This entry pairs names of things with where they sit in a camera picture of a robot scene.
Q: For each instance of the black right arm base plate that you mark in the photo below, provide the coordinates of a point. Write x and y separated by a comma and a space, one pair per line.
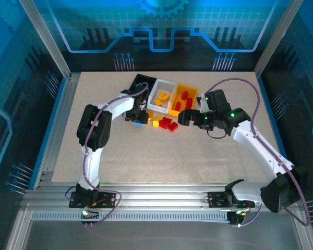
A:
216, 200

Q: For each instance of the aluminium front frame rail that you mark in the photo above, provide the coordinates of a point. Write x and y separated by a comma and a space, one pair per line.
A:
159, 194

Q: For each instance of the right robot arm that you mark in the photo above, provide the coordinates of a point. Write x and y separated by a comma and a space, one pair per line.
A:
263, 153

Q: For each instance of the blue printed back panel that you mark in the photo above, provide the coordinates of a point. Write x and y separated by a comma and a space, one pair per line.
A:
156, 15

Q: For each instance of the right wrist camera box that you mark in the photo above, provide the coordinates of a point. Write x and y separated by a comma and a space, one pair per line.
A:
201, 102

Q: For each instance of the red lego brick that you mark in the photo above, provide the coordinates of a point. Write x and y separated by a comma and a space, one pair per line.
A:
166, 122
173, 127
184, 95
189, 103
178, 106

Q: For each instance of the blue printed side panel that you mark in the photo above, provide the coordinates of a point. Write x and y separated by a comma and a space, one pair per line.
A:
302, 91
10, 78

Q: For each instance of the small black controller box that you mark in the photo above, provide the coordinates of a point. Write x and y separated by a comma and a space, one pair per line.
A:
236, 217
90, 217

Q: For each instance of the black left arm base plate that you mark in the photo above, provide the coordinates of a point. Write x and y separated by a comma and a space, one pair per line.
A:
107, 200

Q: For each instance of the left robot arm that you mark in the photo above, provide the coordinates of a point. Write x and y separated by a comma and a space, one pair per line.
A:
94, 130

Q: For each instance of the grey metal sheet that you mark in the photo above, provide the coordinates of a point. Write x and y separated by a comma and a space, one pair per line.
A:
156, 234

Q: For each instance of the aluminium side frame rail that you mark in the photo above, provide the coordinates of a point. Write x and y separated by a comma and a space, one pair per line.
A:
65, 104

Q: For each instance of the aluminium corner post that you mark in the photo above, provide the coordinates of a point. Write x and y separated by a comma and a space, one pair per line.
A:
274, 39
45, 39

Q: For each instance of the white plastic bin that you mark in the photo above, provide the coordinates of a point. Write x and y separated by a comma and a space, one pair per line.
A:
167, 84

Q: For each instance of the yellow plastic bin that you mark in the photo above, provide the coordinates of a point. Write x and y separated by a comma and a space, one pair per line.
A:
191, 89

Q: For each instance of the black plastic bin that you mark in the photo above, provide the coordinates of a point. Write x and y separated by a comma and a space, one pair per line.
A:
146, 77

